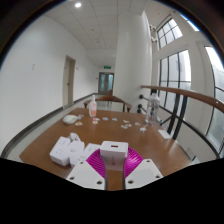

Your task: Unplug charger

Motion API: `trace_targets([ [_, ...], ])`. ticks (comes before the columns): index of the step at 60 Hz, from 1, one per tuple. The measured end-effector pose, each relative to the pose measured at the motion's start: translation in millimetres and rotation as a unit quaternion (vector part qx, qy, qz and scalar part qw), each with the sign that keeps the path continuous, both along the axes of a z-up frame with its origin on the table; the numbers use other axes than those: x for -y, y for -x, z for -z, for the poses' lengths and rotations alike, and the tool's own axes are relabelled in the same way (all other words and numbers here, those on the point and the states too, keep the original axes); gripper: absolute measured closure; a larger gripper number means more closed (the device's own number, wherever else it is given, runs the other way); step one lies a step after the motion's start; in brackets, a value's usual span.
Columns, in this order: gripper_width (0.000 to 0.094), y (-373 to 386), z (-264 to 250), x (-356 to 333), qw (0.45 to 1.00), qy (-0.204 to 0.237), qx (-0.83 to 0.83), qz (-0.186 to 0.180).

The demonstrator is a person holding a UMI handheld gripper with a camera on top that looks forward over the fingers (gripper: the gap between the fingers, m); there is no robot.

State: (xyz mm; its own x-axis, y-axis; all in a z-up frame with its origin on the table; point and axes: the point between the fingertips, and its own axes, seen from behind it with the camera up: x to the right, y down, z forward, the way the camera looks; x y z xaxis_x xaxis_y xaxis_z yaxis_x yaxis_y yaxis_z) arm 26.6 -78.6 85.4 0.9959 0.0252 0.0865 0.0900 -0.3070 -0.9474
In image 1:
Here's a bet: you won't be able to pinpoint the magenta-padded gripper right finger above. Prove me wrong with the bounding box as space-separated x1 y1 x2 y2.
123 146 164 190

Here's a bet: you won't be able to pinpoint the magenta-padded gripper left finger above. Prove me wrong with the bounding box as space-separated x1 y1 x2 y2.
65 148 108 191

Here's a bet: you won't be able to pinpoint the white charger block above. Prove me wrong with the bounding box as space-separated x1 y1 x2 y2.
99 140 130 173

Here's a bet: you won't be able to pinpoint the white power strip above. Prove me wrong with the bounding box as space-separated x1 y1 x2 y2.
49 134 101 168

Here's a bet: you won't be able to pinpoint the white paper card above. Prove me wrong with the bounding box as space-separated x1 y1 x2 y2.
158 129 172 139

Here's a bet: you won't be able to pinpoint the white computer mouse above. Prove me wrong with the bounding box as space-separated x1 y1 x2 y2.
62 114 79 126

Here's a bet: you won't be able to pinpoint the clear plastic drink bottle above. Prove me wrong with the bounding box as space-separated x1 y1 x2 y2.
144 92 161 126

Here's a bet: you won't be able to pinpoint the clear spray bottle pink liquid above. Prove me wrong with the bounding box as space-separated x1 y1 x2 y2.
88 94 98 118

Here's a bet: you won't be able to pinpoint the wooden handrail black balusters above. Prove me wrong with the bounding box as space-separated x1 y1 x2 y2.
138 84 224 158

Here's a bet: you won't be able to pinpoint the glass double door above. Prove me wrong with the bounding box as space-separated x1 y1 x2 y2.
98 71 115 95

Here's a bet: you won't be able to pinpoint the beige side door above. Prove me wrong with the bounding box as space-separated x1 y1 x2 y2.
62 54 77 108

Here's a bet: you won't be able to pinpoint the tall black-framed window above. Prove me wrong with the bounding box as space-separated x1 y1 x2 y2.
157 49 193 134

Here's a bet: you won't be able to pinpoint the tall bright window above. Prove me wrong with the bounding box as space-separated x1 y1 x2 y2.
203 45 224 148

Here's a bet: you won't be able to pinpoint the small high window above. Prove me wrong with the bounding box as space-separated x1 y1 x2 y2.
155 18 184 50

